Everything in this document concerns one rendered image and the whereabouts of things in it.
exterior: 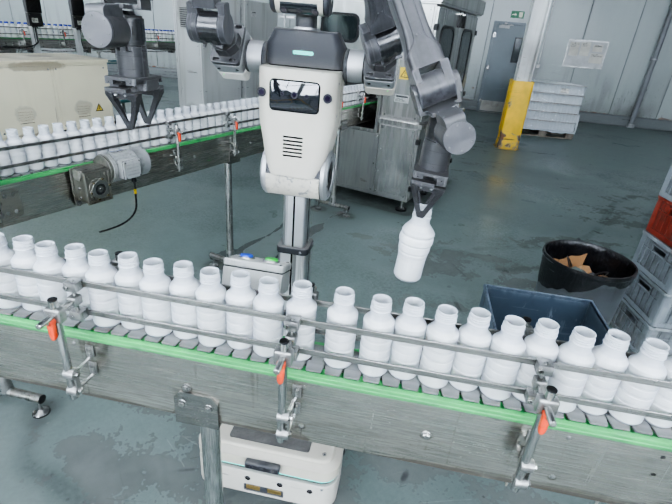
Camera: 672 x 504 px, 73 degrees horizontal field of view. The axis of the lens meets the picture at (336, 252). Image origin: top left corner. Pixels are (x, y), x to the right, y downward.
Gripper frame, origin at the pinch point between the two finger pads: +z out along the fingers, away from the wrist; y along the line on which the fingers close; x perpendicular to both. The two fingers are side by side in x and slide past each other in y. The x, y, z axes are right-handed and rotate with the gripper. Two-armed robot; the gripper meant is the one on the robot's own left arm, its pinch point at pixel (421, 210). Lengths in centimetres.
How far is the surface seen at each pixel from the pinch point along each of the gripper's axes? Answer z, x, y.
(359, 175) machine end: 99, 63, 358
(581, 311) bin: 33, -54, 39
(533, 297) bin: 32, -39, 39
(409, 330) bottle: 16.4, -2.9, -19.0
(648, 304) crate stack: 85, -143, 175
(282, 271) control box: 19.1, 26.4, -5.1
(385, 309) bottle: 13.4, 2.2, -18.9
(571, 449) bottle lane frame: 32, -37, -20
